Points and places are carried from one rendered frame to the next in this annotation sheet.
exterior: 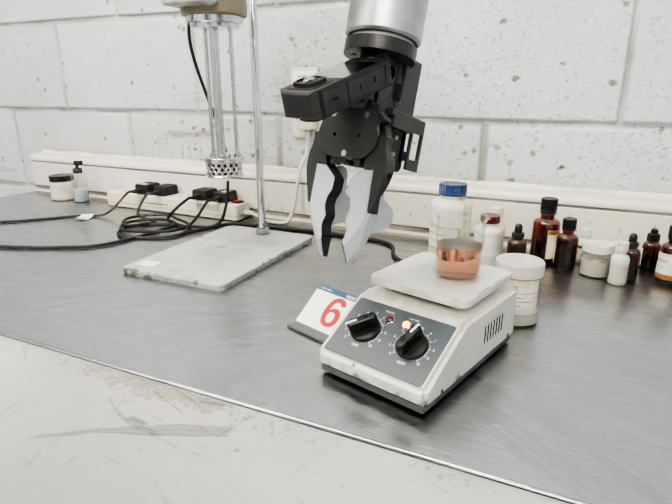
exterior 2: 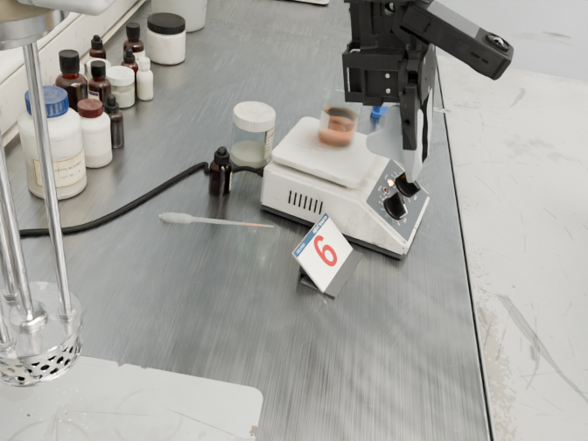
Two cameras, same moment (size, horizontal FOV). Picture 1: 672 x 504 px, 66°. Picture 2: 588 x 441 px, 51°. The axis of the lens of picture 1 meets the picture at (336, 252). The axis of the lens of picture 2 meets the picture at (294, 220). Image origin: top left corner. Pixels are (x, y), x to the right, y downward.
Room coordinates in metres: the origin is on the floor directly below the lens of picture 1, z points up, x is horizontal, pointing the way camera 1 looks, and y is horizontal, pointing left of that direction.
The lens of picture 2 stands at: (0.85, 0.50, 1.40)
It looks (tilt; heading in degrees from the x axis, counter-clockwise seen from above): 38 degrees down; 246
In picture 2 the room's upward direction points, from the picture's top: 10 degrees clockwise
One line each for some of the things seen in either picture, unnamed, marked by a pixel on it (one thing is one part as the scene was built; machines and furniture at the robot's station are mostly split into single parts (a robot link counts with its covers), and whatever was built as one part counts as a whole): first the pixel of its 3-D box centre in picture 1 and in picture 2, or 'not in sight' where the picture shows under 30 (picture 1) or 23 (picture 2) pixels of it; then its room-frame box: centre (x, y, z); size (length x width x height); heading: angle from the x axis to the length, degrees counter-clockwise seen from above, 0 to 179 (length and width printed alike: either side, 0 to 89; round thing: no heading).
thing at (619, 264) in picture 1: (619, 262); (144, 78); (0.74, -0.43, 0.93); 0.03 x 0.03 x 0.07
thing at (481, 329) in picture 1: (427, 319); (342, 184); (0.52, -0.10, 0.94); 0.22 x 0.13 x 0.08; 140
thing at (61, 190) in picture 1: (62, 186); not in sight; (1.37, 0.73, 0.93); 0.06 x 0.06 x 0.06
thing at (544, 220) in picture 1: (546, 229); (72, 88); (0.85, -0.36, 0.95); 0.04 x 0.04 x 0.11
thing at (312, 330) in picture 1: (329, 314); (329, 254); (0.58, 0.01, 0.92); 0.09 x 0.06 x 0.04; 46
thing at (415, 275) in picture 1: (441, 276); (329, 150); (0.54, -0.12, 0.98); 0.12 x 0.12 x 0.01; 50
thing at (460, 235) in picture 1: (461, 245); (340, 115); (0.53, -0.13, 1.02); 0.06 x 0.05 x 0.08; 42
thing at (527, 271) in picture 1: (516, 289); (252, 136); (0.61, -0.23, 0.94); 0.06 x 0.06 x 0.08
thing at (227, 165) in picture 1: (219, 100); (6, 206); (0.89, 0.19, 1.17); 0.07 x 0.07 x 0.25
